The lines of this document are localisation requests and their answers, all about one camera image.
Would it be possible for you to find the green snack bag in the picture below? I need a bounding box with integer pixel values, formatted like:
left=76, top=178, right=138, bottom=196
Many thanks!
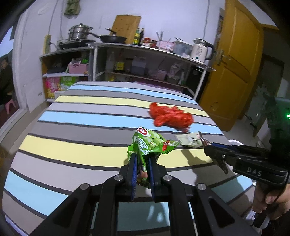
left=127, top=126, right=179, bottom=188

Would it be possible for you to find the beige brown snack wrapper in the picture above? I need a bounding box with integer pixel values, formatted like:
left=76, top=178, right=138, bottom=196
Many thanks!
left=175, top=132, right=211, bottom=148

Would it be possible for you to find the red plastic bag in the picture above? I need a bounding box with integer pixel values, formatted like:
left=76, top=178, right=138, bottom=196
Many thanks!
left=149, top=102, right=194, bottom=132

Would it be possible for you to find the white trash bin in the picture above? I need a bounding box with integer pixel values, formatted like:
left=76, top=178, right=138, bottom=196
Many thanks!
left=228, top=139, right=243, bottom=146

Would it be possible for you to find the metal kitchen shelf rack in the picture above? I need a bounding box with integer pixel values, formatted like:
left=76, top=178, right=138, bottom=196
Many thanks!
left=88, top=43, right=213, bottom=99

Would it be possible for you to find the right hand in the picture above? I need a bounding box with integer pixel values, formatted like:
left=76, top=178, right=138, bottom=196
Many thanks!
left=253, top=182, right=290, bottom=220

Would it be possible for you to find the striped tablecloth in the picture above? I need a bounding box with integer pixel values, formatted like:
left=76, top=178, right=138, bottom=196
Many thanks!
left=2, top=82, right=254, bottom=235

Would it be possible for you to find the yellow wooden door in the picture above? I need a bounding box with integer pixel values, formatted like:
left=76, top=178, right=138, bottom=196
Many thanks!
left=199, top=1, right=264, bottom=131

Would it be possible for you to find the grey plastic jug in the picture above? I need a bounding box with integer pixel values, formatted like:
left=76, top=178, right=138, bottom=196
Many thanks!
left=130, top=56, right=146, bottom=76

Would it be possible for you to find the white electric kettle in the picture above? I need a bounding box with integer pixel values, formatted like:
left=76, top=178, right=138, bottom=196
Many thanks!
left=190, top=38, right=215, bottom=64

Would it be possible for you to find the clear plastic container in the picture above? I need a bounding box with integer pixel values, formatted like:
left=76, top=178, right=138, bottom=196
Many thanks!
left=173, top=40, right=193, bottom=58

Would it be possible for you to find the pink storage basket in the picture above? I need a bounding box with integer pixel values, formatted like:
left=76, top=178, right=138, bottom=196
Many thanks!
left=68, top=63, right=88, bottom=74

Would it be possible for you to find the pink utensil box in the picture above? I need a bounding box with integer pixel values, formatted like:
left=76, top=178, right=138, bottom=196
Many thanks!
left=158, top=41, right=175, bottom=52

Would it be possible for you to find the dark sauce bottle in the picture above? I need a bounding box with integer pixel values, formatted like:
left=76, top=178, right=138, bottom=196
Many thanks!
left=133, top=28, right=140, bottom=45

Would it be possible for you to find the black frying pan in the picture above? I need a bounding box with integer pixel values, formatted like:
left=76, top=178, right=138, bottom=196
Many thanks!
left=99, top=28, right=127, bottom=44

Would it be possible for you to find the induction cooktop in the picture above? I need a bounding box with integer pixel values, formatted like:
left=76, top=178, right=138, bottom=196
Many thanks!
left=57, top=39, right=95, bottom=50

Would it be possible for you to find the wooden cutting board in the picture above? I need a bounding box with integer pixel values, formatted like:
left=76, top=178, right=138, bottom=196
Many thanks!
left=111, top=15, right=141, bottom=44

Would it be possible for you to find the stainless steel steamer pot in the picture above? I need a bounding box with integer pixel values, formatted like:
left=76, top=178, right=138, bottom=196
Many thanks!
left=68, top=23, right=99, bottom=41

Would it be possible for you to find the person in dark clothes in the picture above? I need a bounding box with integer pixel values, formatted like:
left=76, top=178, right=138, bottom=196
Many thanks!
left=1, top=57, right=14, bottom=105

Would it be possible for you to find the green cloth on wall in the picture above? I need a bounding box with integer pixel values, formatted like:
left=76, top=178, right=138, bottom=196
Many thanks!
left=64, top=0, right=81, bottom=16

